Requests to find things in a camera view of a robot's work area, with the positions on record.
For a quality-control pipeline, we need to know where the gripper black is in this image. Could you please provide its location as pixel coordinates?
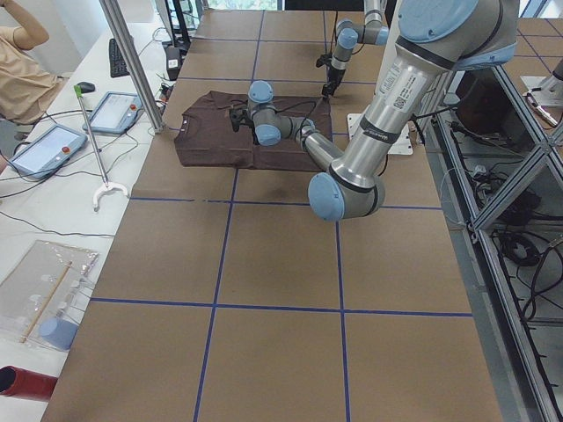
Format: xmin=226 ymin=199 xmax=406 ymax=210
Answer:
xmin=322 ymin=66 xmax=346 ymax=98

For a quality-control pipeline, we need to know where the dark brown t-shirt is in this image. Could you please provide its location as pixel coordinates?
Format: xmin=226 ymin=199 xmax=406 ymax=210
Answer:
xmin=174 ymin=91 xmax=318 ymax=171

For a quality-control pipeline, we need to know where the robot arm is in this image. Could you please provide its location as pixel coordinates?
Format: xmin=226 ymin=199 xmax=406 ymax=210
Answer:
xmin=247 ymin=1 xmax=519 ymax=222
xmin=316 ymin=1 xmax=397 ymax=100

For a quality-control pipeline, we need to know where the black keyboard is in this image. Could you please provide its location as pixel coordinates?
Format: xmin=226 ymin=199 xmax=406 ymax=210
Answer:
xmin=108 ymin=38 xmax=129 ymax=78

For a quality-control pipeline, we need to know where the far blue teach pendant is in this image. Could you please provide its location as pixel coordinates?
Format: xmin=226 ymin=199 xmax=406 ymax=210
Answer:
xmin=89 ymin=91 xmax=143 ymax=135

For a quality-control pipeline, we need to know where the blue teach pendant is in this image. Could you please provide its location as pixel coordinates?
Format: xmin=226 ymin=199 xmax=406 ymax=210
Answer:
xmin=9 ymin=125 xmax=87 ymax=179
xmin=89 ymin=91 xmax=143 ymax=135

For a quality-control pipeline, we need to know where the black computer mouse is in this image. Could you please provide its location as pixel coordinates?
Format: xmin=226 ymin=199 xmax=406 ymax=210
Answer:
xmin=77 ymin=81 xmax=96 ymax=93

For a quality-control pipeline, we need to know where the near blue teach pendant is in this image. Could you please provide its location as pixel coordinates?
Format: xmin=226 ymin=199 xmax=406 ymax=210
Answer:
xmin=9 ymin=125 xmax=87 ymax=179

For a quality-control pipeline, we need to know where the seated person beige shirt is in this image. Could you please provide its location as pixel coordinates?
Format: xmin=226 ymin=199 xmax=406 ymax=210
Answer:
xmin=1 ymin=1 xmax=65 ymax=125

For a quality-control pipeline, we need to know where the wooden stick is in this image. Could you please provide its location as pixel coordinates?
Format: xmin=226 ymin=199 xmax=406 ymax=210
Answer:
xmin=18 ymin=261 xmax=72 ymax=343

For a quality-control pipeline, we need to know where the clear plastic bag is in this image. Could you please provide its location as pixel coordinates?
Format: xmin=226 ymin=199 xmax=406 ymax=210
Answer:
xmin=1 ymin=241 xmax=99 ymax=351

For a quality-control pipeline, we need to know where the pale blue cup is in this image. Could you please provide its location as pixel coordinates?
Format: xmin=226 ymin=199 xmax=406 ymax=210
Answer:
xmin=39 ymin=317 xmax=78 ymax=351

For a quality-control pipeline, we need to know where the red cylinder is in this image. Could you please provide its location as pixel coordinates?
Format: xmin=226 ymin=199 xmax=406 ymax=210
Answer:
xmin=1 ymin=366 xmax=58 ymax=402

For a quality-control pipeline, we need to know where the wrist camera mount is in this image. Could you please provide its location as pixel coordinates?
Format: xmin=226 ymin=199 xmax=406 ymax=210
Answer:
xmin=315 ymin=53 xmax=333 ymax=68
xmin=229 ymin=107 xmax=248 ymax=133

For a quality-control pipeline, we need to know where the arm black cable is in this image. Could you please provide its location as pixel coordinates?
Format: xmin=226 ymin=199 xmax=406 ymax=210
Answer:
xmin=228 ymin=98 xmax=329 ymax=133

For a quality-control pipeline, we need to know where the white pedestal column base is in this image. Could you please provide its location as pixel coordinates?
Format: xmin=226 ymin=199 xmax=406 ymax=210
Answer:
xmin=346 ymin=112 xmax=415 ymax=156

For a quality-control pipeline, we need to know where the aluminium side frame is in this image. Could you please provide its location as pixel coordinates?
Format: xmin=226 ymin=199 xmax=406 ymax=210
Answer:
xmin=413 ymin=17 xmax=563 ymax=422

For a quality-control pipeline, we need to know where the aluminium frame post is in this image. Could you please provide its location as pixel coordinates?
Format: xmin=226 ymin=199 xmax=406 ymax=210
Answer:
xmin=99 ymin=0 xmax=165 ymax=134

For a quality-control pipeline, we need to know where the green handled reach grabber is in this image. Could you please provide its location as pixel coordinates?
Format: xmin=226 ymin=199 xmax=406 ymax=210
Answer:
xmin=74 ymin=84 xmax=129 ymax=212

